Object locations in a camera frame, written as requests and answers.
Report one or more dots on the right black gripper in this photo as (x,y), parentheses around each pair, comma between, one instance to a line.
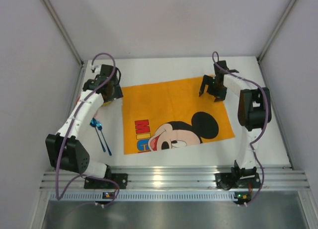
(213,88)

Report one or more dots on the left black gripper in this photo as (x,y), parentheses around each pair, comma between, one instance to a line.
(114,92)

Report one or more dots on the orange Mickey Mouse placemat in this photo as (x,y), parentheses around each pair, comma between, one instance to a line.
(171,115)

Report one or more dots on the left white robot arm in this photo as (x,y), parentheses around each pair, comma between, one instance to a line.
(65,151)

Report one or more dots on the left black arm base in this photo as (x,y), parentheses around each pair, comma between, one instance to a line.
(116,181)

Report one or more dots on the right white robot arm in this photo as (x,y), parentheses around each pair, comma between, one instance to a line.
(254,109)

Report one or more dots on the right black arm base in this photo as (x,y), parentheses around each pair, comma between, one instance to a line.
(238,178)

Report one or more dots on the yellow round woven coaster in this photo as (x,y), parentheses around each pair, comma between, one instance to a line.
(107,103)

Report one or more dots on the blue metallic fork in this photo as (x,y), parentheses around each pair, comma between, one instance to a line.
(104,144)

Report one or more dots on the blue metallic spoon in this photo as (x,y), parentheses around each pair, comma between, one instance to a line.
(93,124)

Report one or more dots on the left aluminium frame post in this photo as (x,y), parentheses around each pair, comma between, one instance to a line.
(62,30)

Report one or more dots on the aluminium frame post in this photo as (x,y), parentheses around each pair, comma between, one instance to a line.
(277,28)
(62,30)

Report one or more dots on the aluminium mounting rail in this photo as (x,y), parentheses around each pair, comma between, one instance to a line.
(203,178)

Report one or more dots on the perforated metal cable tray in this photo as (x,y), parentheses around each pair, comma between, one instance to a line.
(156,196)

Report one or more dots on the right aluminium frame post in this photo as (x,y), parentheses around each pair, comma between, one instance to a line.
(277,28)

